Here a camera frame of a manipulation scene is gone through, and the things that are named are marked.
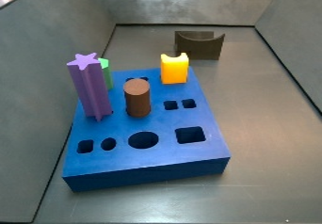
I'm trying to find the purple star block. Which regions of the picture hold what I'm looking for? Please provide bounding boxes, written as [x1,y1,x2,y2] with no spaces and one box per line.
[67,53,112,121]

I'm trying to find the blue shape-sorter base block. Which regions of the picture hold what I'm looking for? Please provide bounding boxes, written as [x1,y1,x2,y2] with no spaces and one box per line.
[61,69,230,192]

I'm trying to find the brown cylinder block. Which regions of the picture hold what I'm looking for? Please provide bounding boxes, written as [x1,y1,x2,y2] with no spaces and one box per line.
[123,78,151,118]

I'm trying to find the green hexagonal block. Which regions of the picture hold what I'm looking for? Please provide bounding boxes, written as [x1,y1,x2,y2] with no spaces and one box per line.
[97,58,113,90]

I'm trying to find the yellow arch block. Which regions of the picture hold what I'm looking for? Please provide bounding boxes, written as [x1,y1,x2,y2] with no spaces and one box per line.
[160,53,188,84]

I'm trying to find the black curved fixture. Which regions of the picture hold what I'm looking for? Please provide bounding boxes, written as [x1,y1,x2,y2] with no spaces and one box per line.
[175,31,226,60]

